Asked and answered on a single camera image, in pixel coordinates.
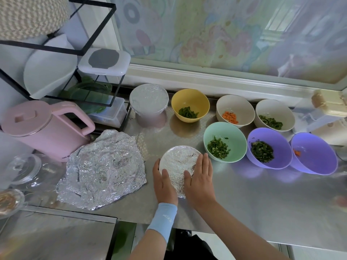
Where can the beige bowl with greens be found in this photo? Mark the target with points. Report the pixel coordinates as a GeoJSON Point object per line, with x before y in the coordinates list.
{"type": "Point", "coordinates": [276, 110]}

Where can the person's left hand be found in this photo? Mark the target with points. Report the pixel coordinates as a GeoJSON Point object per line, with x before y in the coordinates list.
{"type": "Point", "coordinates": [165, 186]}

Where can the mint green bowl chopped greens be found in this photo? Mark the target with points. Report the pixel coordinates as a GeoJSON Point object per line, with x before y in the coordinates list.
{"type": "Point", "coordinates": [226, 139]}

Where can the white plate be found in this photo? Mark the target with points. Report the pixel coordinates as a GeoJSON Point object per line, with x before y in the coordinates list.
{"type": "Point", "coordinates": [49, 70]}

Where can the green floor mat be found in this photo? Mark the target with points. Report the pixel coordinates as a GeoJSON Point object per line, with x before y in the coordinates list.
{"type": "Point", "coordinates": [123, 241]}

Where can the light blue wristband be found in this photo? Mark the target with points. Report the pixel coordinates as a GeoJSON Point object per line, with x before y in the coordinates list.
{"type": "Point", "coordinates": [161, 222]}

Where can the person's right forearm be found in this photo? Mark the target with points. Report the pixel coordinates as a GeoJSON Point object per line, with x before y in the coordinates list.
{"type": "Point", "coordinates": [238, 235]}

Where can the pink electric kettle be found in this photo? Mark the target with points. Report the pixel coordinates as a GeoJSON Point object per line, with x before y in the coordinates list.
{"type": "Point", "coordinates": [32, 130]}

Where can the window with cartoon film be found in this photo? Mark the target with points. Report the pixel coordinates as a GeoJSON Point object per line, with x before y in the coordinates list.
{"type": "Point", "coordinates": [227, 35]}

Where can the purple bowl carrot pieces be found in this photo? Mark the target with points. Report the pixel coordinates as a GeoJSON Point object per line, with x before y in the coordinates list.
{"type": "Point", "coordinates": [314, 154]}

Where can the white bowl carrot pieces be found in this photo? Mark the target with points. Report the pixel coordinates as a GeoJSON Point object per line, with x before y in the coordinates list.
{"type": "Point", "coordinates": [236, 105]}

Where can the stainless steel countertop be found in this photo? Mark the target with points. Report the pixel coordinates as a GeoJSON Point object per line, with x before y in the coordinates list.
{"type": "Point", "coordinates": [271, 203]}

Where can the stack of aluminium foil sheets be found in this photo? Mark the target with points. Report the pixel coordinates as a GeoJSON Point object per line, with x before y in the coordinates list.
{"type": "Point", "coordinates": [100, 170]}

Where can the person's right hand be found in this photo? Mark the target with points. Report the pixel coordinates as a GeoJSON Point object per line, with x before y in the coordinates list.
{"type": "Point", "coordinates": [200, 184]}

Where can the clear glass jar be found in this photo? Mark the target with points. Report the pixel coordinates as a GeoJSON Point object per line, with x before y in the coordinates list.
{"type": "Point", "coordinates": [23, 169]}

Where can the pink bowl with greens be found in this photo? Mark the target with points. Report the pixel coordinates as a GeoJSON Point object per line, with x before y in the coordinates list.
{"type": "Point", "coordinates": [149, 119]}

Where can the foil-covered bowl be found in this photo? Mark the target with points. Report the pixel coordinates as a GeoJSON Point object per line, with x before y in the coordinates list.
{"type": "Point", "coordinates": [179, 159]}
{"type": "Point", "coordinates": [148, 98]}

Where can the yellow bowl with greens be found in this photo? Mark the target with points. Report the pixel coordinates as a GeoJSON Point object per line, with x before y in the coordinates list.
{"type": "Point", "coordinates": [191, 99]}

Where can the purple bowl chopped greens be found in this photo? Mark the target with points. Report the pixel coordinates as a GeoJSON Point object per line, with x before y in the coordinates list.
{"type": "Point", "coordinates": [271, 146]}

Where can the black trousers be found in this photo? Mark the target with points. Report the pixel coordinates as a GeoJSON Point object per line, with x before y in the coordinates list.
{"type": "Point", "coordinates": [190, 247]}

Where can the clear plastic box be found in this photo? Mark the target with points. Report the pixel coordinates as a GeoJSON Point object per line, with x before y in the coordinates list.
{"type": "Point", "coordinates": [108, 112]}

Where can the black metal rack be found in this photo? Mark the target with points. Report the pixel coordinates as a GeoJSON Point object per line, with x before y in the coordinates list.
{"type": "Point", "coordinates": [32, 46]}

